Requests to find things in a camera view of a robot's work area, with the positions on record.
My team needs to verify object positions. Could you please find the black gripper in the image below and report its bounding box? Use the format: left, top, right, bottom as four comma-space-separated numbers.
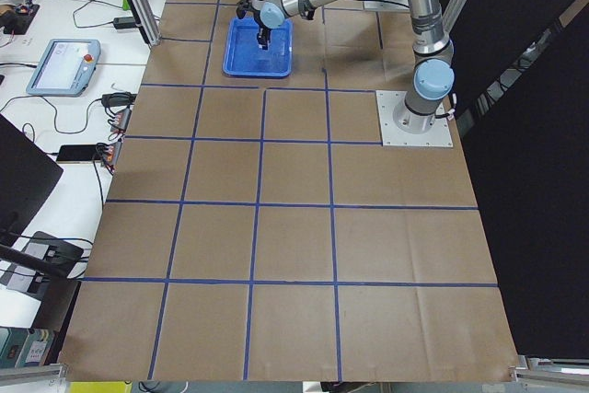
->
248, 0, 271, 45

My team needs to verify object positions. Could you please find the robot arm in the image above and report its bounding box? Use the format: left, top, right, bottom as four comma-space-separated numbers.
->
236, 0, 455, 134

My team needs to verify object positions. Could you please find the blue plastic tray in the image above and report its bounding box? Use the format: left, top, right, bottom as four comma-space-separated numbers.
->
223, 17, 293, 78

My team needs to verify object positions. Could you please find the black power adapter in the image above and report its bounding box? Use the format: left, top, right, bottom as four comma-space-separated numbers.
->
112, 17, 137, 29

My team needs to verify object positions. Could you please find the brown paper table cover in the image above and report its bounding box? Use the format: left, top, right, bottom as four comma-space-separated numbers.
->
60, 0, 516, 383

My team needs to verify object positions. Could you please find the blue teach pendant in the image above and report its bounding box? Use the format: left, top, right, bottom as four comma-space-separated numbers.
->
26, 39, 101, 97

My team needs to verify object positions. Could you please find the black smartphone on desk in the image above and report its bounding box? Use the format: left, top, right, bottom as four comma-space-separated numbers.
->
55, 144, 99, 164

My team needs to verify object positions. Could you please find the black monitor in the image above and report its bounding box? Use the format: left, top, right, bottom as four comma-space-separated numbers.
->
0, 117, 63, 247

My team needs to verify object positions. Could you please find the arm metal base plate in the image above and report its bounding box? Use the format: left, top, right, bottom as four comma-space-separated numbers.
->
363, 0, 410, 13
375, 90, 454, 148

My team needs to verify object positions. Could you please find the usb hub with cables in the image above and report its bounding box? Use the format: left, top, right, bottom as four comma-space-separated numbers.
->
108, 108, 132, 133

